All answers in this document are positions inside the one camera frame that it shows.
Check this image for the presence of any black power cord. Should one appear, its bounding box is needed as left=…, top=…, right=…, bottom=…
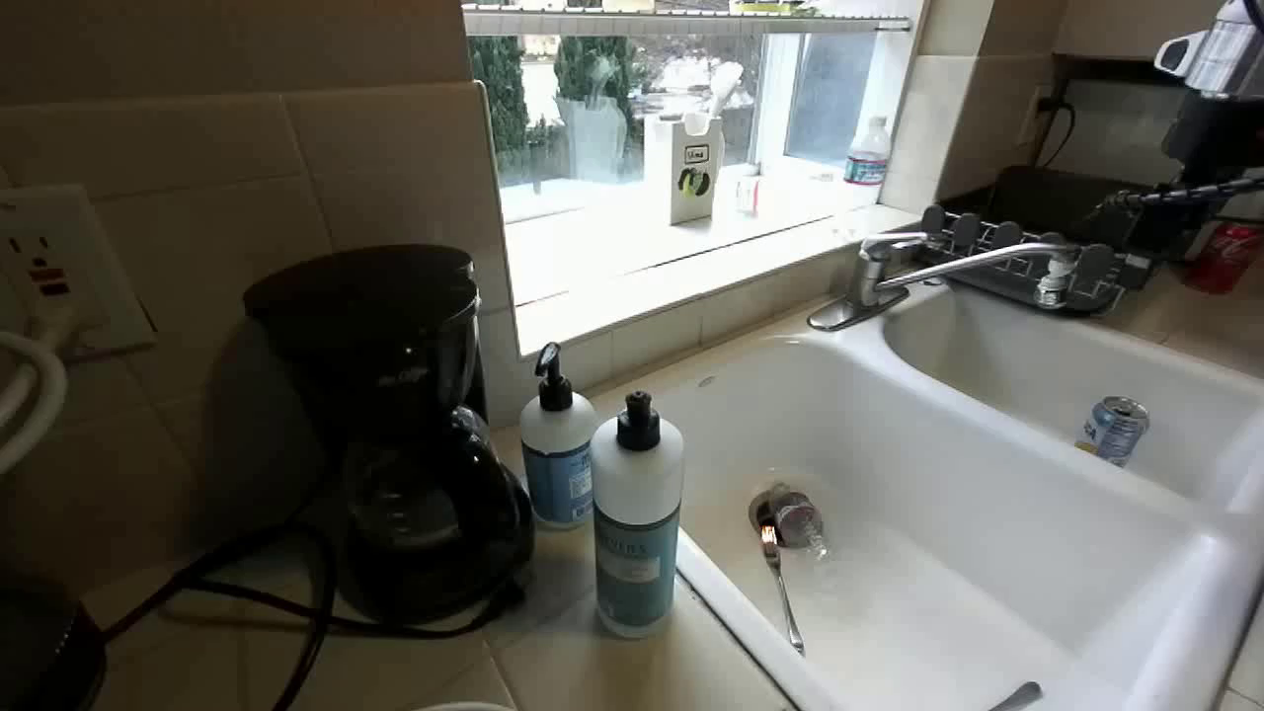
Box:
left=103, top=518, right=531, bottom=711

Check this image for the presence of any small clear plastic bottle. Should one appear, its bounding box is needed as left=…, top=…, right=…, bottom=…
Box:
left=736, top=159, right=770, bottom=220

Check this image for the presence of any window frame with glass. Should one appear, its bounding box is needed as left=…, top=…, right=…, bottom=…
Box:
left=457, top=0, right=926, bottom=190

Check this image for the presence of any blue silver can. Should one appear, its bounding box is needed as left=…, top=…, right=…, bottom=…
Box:
left=1073, top=393, right=1154, bottom=469

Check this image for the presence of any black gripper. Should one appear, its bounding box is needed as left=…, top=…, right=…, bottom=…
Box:
left=1086, top=90, right=1264, bottom=231

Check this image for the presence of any chrome faucet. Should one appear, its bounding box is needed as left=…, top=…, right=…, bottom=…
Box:
left=802, top=231, right=1073, bottom=335

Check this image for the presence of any red can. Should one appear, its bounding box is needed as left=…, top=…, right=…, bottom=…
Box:
left=1181, top=219, right=1264, bottom=295

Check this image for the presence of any white double sink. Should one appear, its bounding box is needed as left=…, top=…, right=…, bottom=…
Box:
left=653, top=278, right=1264, bottom=711

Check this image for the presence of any tall white soap pump bottle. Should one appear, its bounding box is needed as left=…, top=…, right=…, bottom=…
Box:
left=589, top=388, right=687, bottom=639

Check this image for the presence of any black dish rack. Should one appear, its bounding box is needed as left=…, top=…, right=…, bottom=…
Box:
left=903, top=164, right=1198, bottom=319

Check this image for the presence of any beige wall outlet plate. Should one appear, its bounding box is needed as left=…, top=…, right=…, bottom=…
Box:
left=0, top=182, right=162, bottom=364

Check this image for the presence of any clear plastic water bottle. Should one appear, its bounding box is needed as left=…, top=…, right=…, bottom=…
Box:
left=843, top=115, right=893, bottom=190

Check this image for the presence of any dark round appliance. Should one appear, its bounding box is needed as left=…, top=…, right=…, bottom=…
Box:
left=0, top=568, right=109, bottom=711

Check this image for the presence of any carton on window sill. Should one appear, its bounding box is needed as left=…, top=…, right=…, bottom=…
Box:
left=664, top=110, right=727, bottom=231

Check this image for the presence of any metal spoon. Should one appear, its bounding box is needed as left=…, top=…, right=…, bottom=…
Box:
left=755, top=518, right=811, bottom=661

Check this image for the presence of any small white soap pump bottle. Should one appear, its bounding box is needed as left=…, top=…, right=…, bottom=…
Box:
left=516, top=342, right=601, bottom=532

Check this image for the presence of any black coffee maker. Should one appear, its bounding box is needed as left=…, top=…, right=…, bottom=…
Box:
left=240, top=240, right=539, bottom=630

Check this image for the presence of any white cable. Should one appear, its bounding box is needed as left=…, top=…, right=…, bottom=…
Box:
left=0, top=328, right=71, bottom=480

